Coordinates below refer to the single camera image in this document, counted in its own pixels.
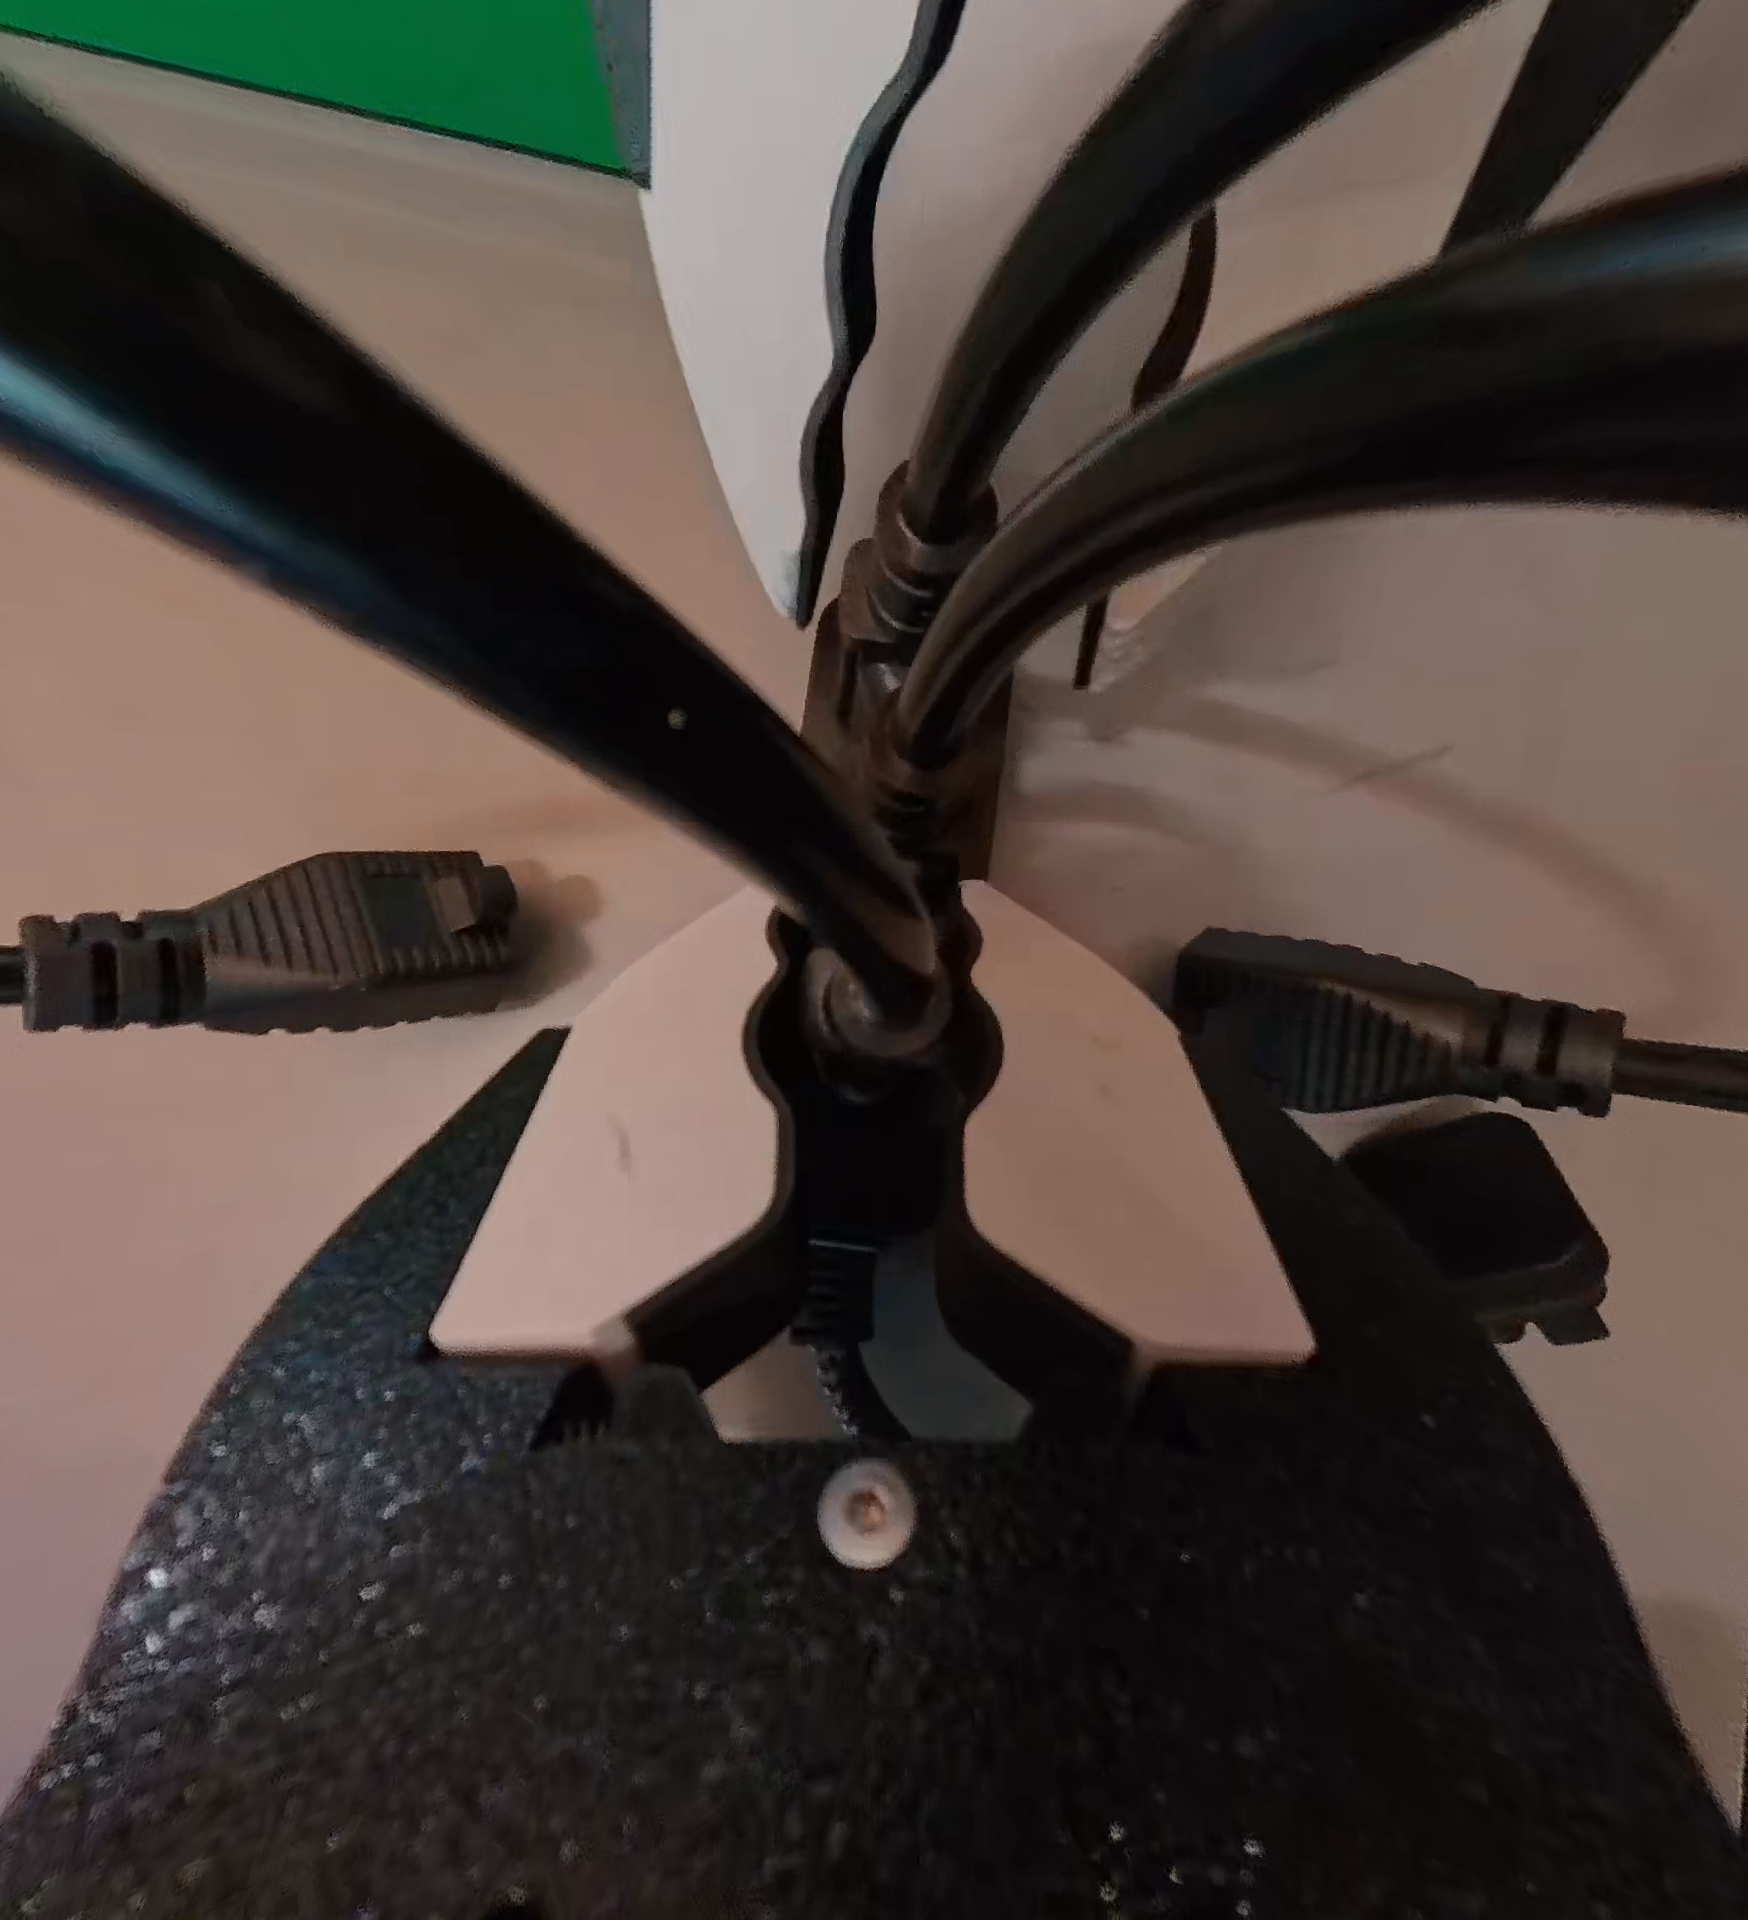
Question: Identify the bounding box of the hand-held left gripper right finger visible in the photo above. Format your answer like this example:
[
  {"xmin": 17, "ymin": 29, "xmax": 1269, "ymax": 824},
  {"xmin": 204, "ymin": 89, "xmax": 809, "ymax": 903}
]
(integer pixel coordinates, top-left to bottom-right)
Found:
[{"xmin": 944, "ymin": 881, "xmax": 1329, "ymax": 1390}]

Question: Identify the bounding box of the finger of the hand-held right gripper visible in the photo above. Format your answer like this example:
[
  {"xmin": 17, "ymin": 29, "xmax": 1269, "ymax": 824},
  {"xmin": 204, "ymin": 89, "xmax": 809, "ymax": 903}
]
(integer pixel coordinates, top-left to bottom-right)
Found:
[
  {"xmin": 1013, "ymin": 0, "xmax": 1540, "ymax": 696},
  {"xmin": 645, "ymin": 0, "xmax": 976, "ymax": 633}
]

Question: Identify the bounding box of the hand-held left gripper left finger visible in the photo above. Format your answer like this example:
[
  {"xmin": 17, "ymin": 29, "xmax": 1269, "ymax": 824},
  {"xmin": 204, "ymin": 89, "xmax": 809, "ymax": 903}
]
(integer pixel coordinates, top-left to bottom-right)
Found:
[{"xmin": 424, "ymin": 893, "xmax": 819, "ymax": 1376}]

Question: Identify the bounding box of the thick black power cable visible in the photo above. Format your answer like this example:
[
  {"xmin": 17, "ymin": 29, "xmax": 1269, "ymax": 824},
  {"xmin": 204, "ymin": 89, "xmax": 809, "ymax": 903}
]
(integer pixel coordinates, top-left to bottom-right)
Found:
[{"xmin": 0, "ymin": 20, "xmax": 961, "ymax": 1050}]

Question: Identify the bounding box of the ribbed black plug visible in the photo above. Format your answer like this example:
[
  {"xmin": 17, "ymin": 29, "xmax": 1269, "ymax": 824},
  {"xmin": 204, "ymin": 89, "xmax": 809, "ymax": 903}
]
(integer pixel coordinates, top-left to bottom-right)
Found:
[
  {"xmin": 1176, "ymin": 926, "xmax": 1748, "ymax": 1130},
  {"xmin": 0, "ymin": 843, "xmax": 521, "ymax": 1039}
]

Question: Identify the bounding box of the green board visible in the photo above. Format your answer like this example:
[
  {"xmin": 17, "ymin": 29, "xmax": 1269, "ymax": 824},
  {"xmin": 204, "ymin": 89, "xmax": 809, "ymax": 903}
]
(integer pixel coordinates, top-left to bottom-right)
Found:
[{"xmin": 0, "ymin": 0, "xmax": 621, "ymax": 171}]

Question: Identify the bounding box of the black angled plug braided cable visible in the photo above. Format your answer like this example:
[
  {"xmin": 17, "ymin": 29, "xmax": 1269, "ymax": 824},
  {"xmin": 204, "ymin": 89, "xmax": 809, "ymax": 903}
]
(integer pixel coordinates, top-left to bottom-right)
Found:
[{"xmin": 1337, "ymin": 1117, "xmax": 1617, "ymax": 1352}]

